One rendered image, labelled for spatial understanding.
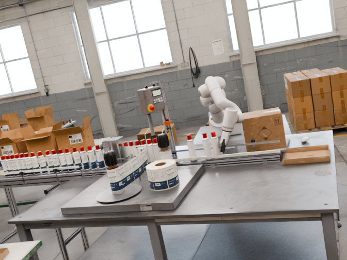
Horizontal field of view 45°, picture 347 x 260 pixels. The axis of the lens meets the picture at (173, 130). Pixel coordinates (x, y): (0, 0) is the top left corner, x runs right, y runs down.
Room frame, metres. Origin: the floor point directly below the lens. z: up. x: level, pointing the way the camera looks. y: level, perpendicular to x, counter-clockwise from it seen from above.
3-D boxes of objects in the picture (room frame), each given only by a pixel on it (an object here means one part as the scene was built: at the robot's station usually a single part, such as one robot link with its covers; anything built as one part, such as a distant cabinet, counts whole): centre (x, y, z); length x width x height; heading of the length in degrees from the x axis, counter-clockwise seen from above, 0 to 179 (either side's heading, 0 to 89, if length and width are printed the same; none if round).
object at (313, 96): (6.47, -2.33, 0.45); 1.20 x 0.84 x 0.89; 168
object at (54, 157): (3.51, 1.06, 0.98); 0.05 x 0.05 x 0.20
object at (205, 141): (3.00, -0.22, 0.98); 0.05 x 0.05 x 0.20
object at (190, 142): (3.04, -0.11, 0.98); 0.05 x 0.05 x 0.20
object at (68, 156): (3.46, 0.93, 0.98); 0.05 x 0.05 x 0.20
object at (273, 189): (2.97, -0.03, 0.82); 2.10 x 1.50 x 0.02; 68
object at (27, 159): (3.63, 1.33, 0.98); 0.05 x 0.05 x 0.20
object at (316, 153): (2.74, -0.87, 0.85); 0.30 x 0.26 x 0.04; 68
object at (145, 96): (3.23, 0.12, 1.38); 0.17 x 0.10 x 0.19; 123
